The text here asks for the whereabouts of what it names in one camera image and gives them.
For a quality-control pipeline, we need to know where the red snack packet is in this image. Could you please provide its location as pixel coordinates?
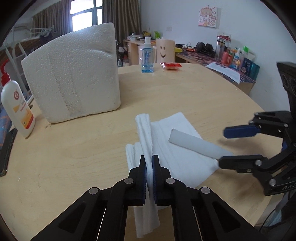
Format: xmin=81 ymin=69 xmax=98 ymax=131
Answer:
xmin=160 ymin=62 xmax=182 ymax=70

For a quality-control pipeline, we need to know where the anime wall picture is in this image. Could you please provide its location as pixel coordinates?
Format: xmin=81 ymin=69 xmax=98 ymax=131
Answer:
xmin=198 ymin=6 xmax=218 ymax=28

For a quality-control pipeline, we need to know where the left brown curtain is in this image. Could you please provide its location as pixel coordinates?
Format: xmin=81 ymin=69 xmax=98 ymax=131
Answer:
xmin=32 ymin=1 xmax=73 ymax=35

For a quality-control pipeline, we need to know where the white lotion pump bottle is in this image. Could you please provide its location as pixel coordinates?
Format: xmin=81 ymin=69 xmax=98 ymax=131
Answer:
xmin=1 ymin=59 xmax=36 ymax=138

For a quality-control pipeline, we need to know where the right brown curtain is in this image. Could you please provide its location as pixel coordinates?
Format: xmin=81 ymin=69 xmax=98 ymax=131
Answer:
xmin=102 ymin=0 xmax=142 ymax=43

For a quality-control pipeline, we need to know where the white printed paper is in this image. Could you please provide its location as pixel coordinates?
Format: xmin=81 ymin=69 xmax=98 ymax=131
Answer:
xmin=206 ymin=62 xmax=240 ymax=84

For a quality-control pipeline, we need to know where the wooden smiley chair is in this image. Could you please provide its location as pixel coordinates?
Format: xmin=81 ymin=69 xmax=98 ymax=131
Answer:
xmin=156 ymin=39 xmax=175 ymax=63

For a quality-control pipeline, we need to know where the white paper towel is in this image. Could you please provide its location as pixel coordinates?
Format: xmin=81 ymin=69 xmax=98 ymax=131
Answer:
xmin=125 ymin=112 xmax=218 ymax=238

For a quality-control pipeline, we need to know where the glass balcony door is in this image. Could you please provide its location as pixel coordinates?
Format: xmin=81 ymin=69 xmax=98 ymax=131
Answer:
xmin=70 ymin=0 xmax=103 ymax=31

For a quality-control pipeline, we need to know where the wooden desk with drawers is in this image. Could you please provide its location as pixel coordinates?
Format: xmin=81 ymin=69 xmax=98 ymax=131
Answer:
xmin=123 ymin=40 xmax=144 ymax=65

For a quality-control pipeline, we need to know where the blue spray bottle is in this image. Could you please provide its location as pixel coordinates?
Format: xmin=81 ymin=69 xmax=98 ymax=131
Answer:
xmin=141 ymin=36 xmax=154 ymax=73

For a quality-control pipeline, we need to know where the brown curtain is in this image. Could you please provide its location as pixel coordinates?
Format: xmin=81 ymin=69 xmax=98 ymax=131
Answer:
xmin=102 ymin=0 xmax=142 ymax=43
xmin=32 ymin=1 xmax=73 ymax=35

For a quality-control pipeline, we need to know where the metal bunk bed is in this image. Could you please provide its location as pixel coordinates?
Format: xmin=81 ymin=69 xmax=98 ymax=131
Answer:
xmin=1 ymin=25 xmax=55 ymax=100

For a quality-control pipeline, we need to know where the white styrofoam box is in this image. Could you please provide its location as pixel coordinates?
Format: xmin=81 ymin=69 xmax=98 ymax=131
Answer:
xmin=21 ymin=23 xmax=121 ymax=123

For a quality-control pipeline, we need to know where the black smartphone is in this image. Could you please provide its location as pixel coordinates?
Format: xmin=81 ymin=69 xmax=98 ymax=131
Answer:
xmin=0 ymin=128 xmax=18 ymax=177

